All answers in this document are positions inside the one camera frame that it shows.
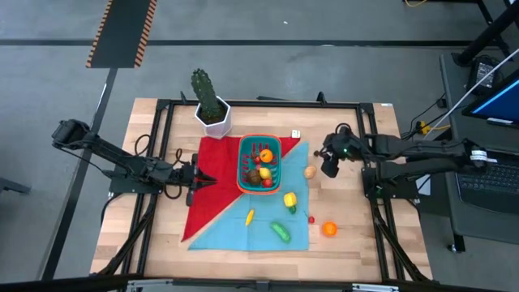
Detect black stand pole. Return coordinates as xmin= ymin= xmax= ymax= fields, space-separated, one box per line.
xmin=451 ymin=0 xmax=519 ymax=67

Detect black aluminium table frame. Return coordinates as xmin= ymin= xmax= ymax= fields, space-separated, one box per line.
xmin=91 ymin=91 xmax=434 ymax=285

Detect white cable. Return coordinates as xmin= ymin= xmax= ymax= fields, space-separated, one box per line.
xmin=422 ymin=47 xmax=519 ymax=140

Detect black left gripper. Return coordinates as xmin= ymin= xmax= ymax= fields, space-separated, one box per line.
xmin=177 ymin=152 xmax=218 ymax=208

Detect monitor with blue screen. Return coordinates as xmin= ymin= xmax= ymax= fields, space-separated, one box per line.
xmin=461 ymin=76 xmax=519 ymax=130

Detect grey side table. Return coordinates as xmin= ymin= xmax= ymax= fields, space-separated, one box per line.
xmin=439 ymin=51 xmax=519 ymax=253

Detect tall green cactus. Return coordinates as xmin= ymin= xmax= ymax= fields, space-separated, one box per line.
xmin=190 ymin=67 xmax=222 ymax=121

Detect black floor mat orange stripes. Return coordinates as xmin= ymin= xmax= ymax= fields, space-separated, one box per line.
xmin=85 ymin=0 xmax=159 ymax=70

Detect yellow toy pepper green stem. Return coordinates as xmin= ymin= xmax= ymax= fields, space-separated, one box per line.
xmin=282 ymin=191 xmax=298 ymax=215

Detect teal basket with orange handle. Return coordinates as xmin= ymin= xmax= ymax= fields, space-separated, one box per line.
xmin=236 ymin=133 xmax=284 ymax=196

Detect red cloth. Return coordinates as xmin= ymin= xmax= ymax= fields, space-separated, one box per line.
xmin=181 ymin=135 xmax=302 ymax=243

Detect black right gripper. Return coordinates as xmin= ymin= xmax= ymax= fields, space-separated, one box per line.
xmin=321 ymin=124 xmax=367 ymax=179

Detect black power adapter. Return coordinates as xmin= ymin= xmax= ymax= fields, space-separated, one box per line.
xmin=465 ymin=55 xmax=503 ymax=95

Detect green toy cucumber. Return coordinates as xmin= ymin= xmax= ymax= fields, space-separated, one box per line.
xmin=270 ymin=221 xmax=292 ymax=244

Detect light blue cloth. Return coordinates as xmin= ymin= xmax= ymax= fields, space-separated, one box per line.
xmin=188 ymin=140 xmax=311 ymax=252

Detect brown toy kiwi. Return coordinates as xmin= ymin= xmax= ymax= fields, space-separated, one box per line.
xmin=246 ymin=169 xmax=263 ymax=187

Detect white angular plant pot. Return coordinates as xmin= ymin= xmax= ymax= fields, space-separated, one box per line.
xmin=194 ymin=96 xmax=233 ymax=140

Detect silver metal bracket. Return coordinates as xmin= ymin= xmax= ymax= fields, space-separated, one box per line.
xmin=350 ymin=283 xmax=401 ymax=292
xmin=125 ymin=278 xmax=176 ymax=292

